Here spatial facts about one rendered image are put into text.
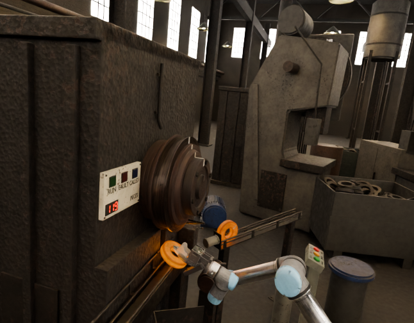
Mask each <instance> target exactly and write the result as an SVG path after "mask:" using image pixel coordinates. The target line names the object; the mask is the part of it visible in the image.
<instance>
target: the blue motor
mask: <svg viewBox="0 0 414 323"><path fill-rule="evenodd" d="M226 213H227V210H226V206H225V203H224V201H223V199H222V198H220V196H219V197H218V196H216V195H210V196H208V200H207V201H206V202H205V204H204V207H203V209H202V211H201V216H202V217H200V222H204V223H205V224H200V227H203V228H218V227H219V226H220V225H221V223H223V222H224V221H225V220H226V219H227V215H226Z"/></svg>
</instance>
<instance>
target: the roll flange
mask: <svg viewBox="0 0 414 323"><path fill-rule="evenodd" d="M176 137H183V136H181V135H173V136H171V137H170V138H169V139H168V140H157V141H156V142H155V143H154V144H153V145H152V146H151V147H150V148H149V149H148V151H147V152H146V154H145V156H144V159H143V161H142V164H141V168H140V190H139V202H137V203H138V208H139V210H140V213H141V214H142V215H143V216H144V217H145V218H147V219H151V220H152V222H153V224H154V225H155V226H156V227H157V228H158V229H166V228H163V227H160V226H159V225H157V223H156V221H155V219H154V215H153V209H152V189H153V181H154V175H155V172H156V168H157V165H158V162H159V159H160V156H161V154H162V152H163V150H164V149H165V147H166V146H167V144H168V143H169V142H170V141H171V140H172V139H173V138H176Z"/></svg>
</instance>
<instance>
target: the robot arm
mask: <svg viewBox="0 0 414 323"><path fill-rule="evenodd" d="M199 247H200V248H199ZM201 248H202V247H201V246H199V245H195V247H194V248H193V249H192V250H190V249H188V247H187V243H186V242H184V243H182V244H181V245H180V246H179V247H178V246H176V245H173V249H174V251H175V253H176V254H177V256H178V257H179V258H180V259H181V260H182V261H183V262H185V263H186V264H188V265H190V266H191V267H188V268H186V270H185V271H184V272H183V273H184V275H185V276H188V275H191V274H193V273H194V272H197V271H199V270H202V269H203V268H205V270H204V273H206V274H207V275H208V276H210V277H211V278H213V279H214V280H215V283H214V284H213V286H212V288H211V290H210V291H209V294H208V300H209V301H210V302H211V303H212V304H214V305H218V304H220V302H221V301H222V300H223V298H224V296H225V295H226V294H227V292H228V291H229V290H231V291H232V290H233V289H234V288H235V286H238V285H244V284H248V283H253V282H256V281H261V280H265V279H270V278H275V280H274V281H275V286H276V288H277V290H278V291H279V292H280V293H281V294H282V295H285V296H286V297H288V299H289V300H291V301H294V302H295V303H296V305H297V306H298V308H299V309H300V311H301V313H302V314H303V315H304V317H305V319H306V320H307V322H308V323H331V321H330V320H329V319H328V317H327V315H326V314H325V312H324V310H323V309H322V308H321V306H320V304H319V303H318V302H317V300H316V298H315V297H314V296H313V294H312V293H311V291H310V290H311V285H310V283H309V282H308V280H307V279H306V277H305V275H306V264H305V262H304V261H303V260H302V259H301V258H300V257H298V256H294V255H289V256H283V257H280V258H277V259H276V261H272V262H268V263H264V264H261V265H256V266H253V267H248V268H245V269H240V270H236V271H233V270H228V269H226V268H224V267H223V266H222V265H220V264H218V263H217V262H216V261H213V259H214V257H213V256H212V255H210V254H208V253H207V252H205V249H203V248H202V249H201ZM187 256H188V257H187Z"/></svg>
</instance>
